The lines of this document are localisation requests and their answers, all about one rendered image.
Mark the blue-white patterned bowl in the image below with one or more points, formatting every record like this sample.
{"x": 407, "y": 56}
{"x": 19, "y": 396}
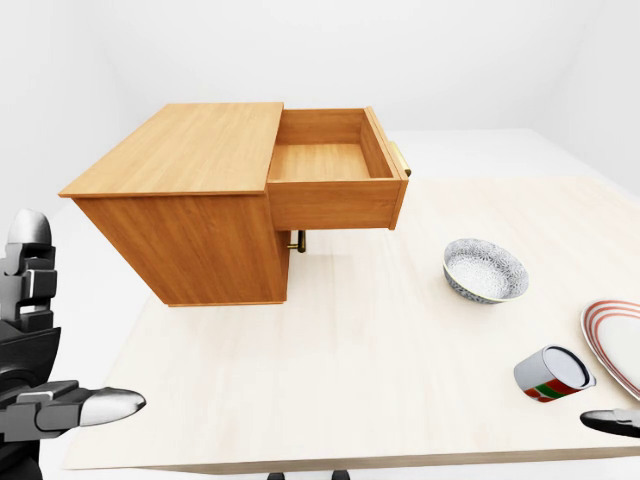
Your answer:
{"x": 482, "y": 272}

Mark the silver-black left robot hand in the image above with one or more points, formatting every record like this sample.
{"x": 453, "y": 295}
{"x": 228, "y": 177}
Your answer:
{"x": 30, "y": 350}

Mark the white tin with red-green print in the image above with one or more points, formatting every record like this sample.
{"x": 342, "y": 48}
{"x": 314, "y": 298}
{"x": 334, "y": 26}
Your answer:
{"x": 537, "y": 375}

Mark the silver-black right robot hand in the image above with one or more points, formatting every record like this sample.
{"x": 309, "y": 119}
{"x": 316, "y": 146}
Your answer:
{"x": 617, "y": 422}

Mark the wooden cabinet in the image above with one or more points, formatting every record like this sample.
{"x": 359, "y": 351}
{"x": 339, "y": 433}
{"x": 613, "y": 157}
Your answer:
{"x": 190, "y": 200}

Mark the open wooden drawer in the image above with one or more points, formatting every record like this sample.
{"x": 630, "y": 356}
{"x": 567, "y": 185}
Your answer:
{"x": 335, "y": 205}

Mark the small dark shape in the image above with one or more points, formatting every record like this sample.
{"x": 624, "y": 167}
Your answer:
{"x": 281, "y": 476}
{"x": 340, "y": 475}

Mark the white plate with red rings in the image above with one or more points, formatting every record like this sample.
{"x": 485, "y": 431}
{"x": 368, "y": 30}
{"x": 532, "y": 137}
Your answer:
{"x": 620, "y": 340}

